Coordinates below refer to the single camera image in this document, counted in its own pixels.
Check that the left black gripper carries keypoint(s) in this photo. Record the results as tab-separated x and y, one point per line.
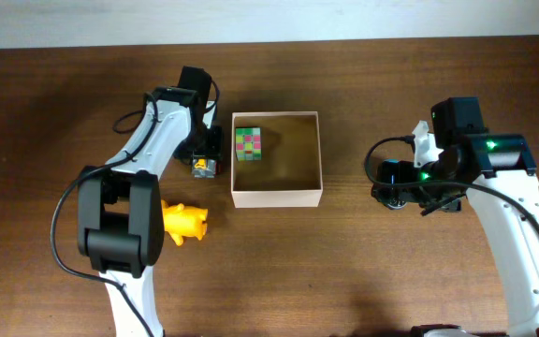
209	153

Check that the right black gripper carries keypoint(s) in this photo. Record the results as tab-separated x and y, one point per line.
388	185

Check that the grey toy car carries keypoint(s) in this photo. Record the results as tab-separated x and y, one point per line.
204	168

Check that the colourful puzzle cube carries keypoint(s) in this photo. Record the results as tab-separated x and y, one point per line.
248	143

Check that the blue ball toy with base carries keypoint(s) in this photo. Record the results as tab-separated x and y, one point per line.
394	171

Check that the orange toy figure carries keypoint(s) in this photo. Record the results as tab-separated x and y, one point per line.
182	222

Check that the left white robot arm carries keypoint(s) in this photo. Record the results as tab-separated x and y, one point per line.
120	220

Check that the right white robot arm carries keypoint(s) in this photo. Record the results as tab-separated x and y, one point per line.
497	175

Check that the white cardboard box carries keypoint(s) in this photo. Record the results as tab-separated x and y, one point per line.
289	172

